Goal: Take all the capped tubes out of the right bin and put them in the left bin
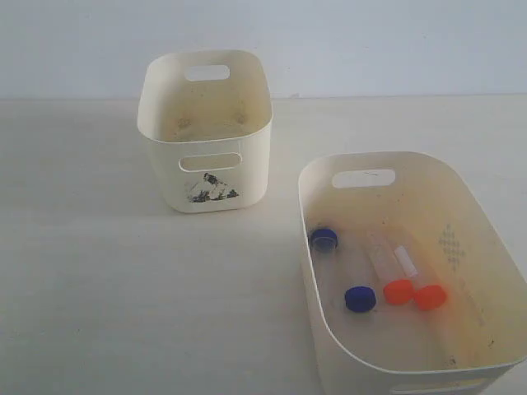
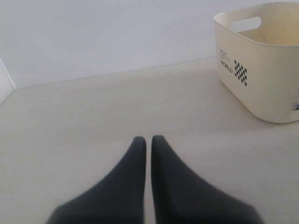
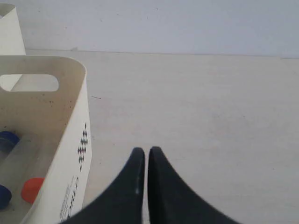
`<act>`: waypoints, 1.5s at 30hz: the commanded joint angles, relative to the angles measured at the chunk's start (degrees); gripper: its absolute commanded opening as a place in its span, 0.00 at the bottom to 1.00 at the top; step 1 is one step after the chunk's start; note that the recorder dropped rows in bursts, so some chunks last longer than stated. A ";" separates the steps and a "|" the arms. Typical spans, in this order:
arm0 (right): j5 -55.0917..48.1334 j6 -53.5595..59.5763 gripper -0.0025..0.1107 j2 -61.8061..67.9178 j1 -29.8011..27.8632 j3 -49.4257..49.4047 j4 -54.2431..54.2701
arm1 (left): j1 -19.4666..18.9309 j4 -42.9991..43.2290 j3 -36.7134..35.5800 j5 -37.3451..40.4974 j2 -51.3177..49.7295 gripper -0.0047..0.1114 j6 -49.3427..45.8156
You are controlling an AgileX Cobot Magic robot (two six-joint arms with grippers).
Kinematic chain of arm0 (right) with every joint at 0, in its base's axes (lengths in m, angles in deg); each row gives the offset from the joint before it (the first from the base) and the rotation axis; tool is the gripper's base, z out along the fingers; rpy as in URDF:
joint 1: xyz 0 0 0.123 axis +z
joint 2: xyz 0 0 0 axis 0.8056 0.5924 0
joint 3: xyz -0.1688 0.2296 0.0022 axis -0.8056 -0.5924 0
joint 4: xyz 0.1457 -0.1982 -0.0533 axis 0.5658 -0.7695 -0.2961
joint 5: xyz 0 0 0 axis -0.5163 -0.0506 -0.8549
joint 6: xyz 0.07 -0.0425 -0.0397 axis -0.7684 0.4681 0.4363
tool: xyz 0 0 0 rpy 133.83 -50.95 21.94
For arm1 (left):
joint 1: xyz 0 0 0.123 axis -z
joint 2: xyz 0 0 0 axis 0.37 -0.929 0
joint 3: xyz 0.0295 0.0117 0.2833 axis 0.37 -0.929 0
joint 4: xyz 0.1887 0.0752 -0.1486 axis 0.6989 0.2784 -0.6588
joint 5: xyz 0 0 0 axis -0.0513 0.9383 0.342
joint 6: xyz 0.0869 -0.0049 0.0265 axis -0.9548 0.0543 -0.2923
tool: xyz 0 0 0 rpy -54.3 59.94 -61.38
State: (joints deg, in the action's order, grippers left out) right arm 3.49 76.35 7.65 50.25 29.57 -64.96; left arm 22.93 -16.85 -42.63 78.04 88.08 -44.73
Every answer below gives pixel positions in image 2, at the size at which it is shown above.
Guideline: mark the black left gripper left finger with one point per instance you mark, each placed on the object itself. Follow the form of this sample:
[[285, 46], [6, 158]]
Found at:
[[117, 199]]

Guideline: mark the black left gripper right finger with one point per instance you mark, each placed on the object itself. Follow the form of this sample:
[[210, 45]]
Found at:
[[182, 197]]

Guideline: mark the small cream plastic bin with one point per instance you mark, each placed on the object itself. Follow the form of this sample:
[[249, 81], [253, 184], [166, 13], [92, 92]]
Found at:
[[258, 58]]

